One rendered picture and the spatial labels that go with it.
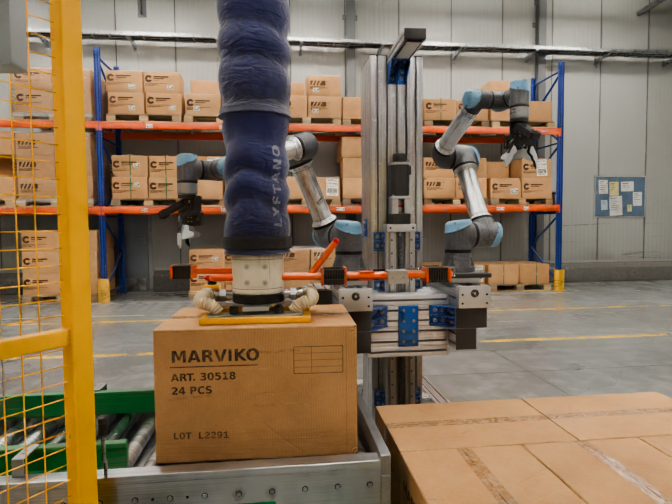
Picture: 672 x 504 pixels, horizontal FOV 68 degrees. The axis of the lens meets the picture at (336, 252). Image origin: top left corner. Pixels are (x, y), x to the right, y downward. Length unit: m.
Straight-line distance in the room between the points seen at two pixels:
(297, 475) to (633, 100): 12.04
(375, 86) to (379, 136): 0.23
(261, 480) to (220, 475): 0.11
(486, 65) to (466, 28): 0.85
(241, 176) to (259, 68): 0.33
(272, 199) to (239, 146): 0.19
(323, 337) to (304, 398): 0.19
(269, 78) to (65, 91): 0.58
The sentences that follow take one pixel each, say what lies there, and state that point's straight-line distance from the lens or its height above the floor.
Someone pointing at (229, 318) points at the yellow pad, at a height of 0.97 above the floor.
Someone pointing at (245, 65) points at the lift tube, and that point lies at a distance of 1.62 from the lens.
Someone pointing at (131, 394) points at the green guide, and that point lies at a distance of 2.06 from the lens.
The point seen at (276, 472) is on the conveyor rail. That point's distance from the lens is 1.48.
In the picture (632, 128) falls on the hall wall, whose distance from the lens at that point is 12.79.
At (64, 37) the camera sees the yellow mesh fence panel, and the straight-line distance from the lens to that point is 1.38.
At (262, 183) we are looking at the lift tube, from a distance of 1.56.
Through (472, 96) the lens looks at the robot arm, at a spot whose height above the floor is 1.77.
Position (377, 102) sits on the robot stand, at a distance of 2.40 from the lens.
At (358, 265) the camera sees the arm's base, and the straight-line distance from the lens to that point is 2.12.
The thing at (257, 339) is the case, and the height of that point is 0.91.
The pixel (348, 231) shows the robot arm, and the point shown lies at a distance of 2.11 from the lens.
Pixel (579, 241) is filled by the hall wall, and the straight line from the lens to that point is 11.95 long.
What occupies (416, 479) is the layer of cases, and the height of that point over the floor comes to 0.54.
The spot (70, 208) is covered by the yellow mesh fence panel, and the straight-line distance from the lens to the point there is 1.31.
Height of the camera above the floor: 1.25
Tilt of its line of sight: 3 degrees down
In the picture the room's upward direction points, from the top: 1 degrees counter-clockwise
